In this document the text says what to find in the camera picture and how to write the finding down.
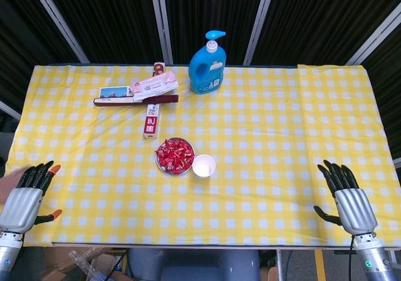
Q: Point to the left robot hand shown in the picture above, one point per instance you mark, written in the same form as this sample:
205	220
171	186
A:
22	206

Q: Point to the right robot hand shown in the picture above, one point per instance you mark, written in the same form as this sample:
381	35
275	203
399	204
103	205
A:
355	209

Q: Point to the red candy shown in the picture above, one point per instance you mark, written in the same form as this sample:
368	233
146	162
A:
160	153
181	168
173	152
165	143
182	144
180	159
169	164
188	154

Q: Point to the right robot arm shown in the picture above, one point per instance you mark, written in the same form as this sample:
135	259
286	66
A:
372	262

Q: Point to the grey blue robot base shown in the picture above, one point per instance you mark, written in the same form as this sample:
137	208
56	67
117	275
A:
194	265

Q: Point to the blurred person hand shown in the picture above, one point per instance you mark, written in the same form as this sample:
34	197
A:
9	181

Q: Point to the brown cardboard box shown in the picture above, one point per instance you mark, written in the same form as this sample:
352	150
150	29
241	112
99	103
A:
59	259

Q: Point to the clear plastic packaging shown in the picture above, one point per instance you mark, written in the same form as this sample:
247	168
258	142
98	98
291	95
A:
82	260

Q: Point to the metal table leg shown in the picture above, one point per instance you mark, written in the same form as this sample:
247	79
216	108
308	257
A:
281	265

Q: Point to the yellow checked tablecloth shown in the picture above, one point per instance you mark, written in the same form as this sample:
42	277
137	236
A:
250	168

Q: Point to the long dark red box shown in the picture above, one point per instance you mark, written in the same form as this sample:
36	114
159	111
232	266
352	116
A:
109	102

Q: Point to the red white toothpaste box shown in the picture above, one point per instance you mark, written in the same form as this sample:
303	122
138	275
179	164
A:
151	124

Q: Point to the white paper cup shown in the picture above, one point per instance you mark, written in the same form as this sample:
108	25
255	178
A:
203	166

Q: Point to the round metal plate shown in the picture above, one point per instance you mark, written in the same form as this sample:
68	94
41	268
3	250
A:
190	166

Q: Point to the pink wet wipes pack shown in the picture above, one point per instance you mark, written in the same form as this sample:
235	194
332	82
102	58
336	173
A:
153	85

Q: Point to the blue detergent pump bottle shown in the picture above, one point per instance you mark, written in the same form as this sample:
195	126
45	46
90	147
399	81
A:
206	71

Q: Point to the black pleated curtain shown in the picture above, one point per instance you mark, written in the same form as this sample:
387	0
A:
213	5

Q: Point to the aluminium frame post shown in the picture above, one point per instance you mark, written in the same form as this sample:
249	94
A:
163	24
259	24
61	24
372	45
9	109

